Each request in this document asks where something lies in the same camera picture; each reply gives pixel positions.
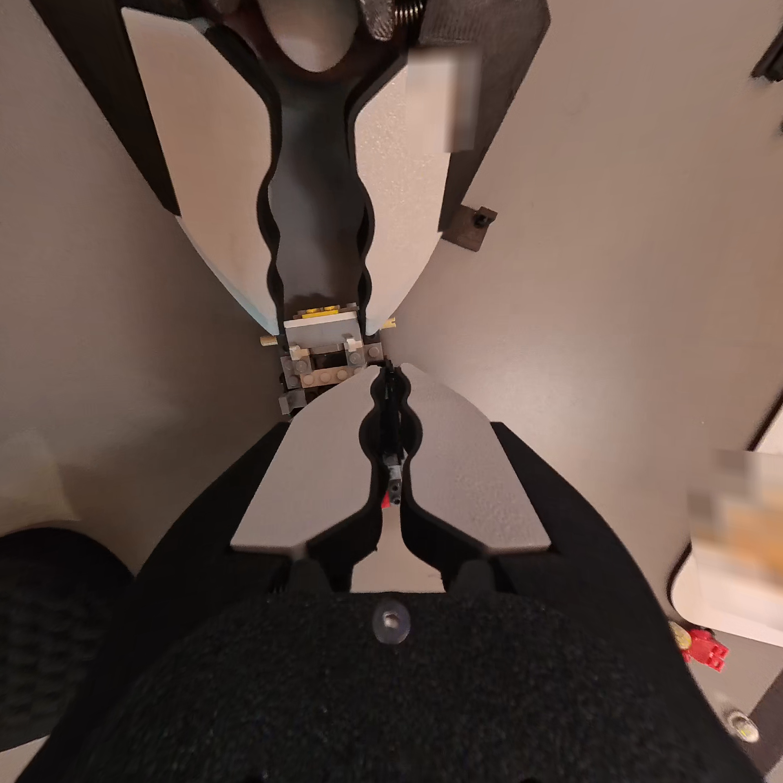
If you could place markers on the tan round toy piece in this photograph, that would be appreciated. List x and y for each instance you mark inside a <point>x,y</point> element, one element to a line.
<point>680,636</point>

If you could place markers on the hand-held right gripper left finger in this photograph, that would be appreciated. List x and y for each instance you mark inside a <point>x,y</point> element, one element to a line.
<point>306,483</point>

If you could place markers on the white book stand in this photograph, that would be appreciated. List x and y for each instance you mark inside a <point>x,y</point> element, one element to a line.
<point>722,612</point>

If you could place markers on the black fleece-lined jacket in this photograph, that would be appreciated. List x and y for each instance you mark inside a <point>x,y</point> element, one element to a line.
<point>55,612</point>

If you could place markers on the toy brick car model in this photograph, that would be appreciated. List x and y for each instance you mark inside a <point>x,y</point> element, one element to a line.
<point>318,333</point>

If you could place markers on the black toy panel piece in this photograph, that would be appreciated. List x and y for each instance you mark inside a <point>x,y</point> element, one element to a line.
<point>468,229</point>

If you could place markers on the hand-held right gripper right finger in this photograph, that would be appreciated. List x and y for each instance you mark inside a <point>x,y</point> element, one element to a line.
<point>477,483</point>

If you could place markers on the white round toy piece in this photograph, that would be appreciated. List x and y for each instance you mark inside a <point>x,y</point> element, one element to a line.
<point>741,725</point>

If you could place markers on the red toy brick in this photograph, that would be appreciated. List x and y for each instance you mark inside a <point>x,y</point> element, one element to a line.
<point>706,651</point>

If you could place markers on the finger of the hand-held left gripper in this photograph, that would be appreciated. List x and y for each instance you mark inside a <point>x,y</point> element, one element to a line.
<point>208,153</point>
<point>397,244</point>

